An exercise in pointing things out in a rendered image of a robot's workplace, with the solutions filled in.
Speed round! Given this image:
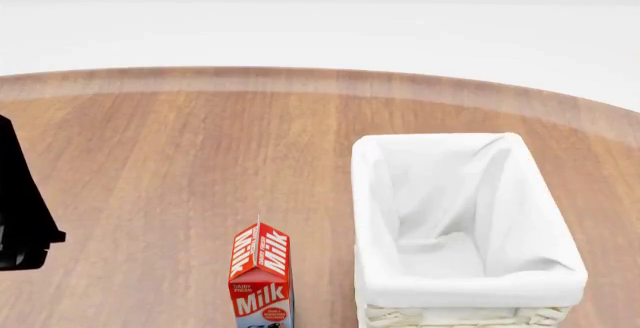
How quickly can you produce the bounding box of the red and white milk carton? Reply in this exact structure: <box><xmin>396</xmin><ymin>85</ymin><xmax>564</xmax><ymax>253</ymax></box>
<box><xmin>227</xmin><ymin>214</ymin><xmax>296</xmax><ymax>328</ymax></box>

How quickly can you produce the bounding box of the white cloth basket liner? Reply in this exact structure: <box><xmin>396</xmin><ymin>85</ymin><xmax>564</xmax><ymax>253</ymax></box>
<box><xmin>350</xmin><ymin>131</ymin><xmax>590</xmax><ymax>310</ymax></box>

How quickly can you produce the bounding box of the white wicker basket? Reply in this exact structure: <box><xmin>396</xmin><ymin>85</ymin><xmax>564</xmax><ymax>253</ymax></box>
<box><xmin>350</xmin><ymin>131</ymin><xmax>590</xmax><ymax>328</ymax></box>

